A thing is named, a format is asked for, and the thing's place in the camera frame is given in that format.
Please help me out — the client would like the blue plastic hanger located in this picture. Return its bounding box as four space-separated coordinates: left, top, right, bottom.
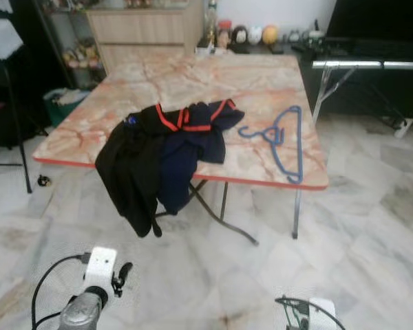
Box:
237 105 305 185

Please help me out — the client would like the black shirt red collar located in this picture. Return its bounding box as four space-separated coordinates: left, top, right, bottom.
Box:
95 103 193 238

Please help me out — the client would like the green storage basket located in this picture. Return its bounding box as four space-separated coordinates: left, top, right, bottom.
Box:
43 88 90 128

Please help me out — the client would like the marble top folding table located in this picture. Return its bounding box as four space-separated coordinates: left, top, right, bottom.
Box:
33 54 330 247

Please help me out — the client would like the light wooden cabinet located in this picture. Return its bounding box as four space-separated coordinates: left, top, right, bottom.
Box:
86 0 206 73

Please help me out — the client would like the black television console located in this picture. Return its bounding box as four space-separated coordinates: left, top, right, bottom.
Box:
196 38 413 118

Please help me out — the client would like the black display shelf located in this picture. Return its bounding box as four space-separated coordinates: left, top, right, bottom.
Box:
33 0 105 73

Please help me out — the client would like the jar with red lid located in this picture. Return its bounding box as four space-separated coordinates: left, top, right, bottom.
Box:
217 21 233 49

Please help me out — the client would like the silver metal clothes rack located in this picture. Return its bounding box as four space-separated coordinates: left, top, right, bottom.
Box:
311 58 413 131

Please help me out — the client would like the black mouse plush toy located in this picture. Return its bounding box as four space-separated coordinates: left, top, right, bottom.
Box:
232 26 248 47

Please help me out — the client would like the gold trophy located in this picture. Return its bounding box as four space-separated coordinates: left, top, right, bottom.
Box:
205 0 218 49

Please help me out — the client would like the black stand white cloth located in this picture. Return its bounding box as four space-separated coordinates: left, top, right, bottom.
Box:
0 0 34 195

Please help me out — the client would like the white round plush toy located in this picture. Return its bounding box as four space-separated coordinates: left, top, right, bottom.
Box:
248 26 264 46

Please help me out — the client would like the yellow round plush toy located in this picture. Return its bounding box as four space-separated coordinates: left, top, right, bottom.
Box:
263 25 280 46

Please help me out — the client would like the green mug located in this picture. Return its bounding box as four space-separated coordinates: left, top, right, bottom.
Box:
306 27 324 47

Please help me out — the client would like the black flat television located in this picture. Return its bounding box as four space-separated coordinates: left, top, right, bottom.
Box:
327 0 413 39

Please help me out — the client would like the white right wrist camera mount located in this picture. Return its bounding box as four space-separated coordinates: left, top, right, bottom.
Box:
306 297 338 330

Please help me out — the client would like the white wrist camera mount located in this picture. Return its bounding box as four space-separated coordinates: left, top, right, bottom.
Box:
306 297 338 330
83 247 118 298

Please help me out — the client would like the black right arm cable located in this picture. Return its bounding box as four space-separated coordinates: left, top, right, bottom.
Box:
275 296 345 330

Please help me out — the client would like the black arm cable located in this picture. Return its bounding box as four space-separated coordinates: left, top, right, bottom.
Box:
275 296 345 330
31 253 90 330

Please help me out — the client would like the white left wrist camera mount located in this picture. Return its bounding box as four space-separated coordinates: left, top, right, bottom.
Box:
83 247 118 298

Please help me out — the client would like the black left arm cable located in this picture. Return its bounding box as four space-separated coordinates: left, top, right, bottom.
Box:
31 253 90 330

